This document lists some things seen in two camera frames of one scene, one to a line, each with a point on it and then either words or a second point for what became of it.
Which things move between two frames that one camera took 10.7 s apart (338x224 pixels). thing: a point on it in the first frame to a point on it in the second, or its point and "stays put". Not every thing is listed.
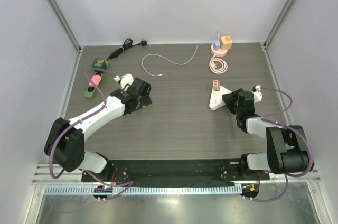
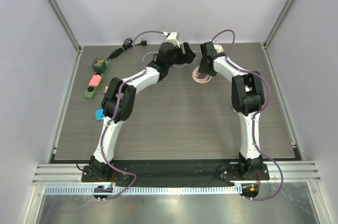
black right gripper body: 232,100 to 206,56
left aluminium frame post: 54,4 stays put
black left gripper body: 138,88 to 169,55
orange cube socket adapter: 226,42 to 218,48
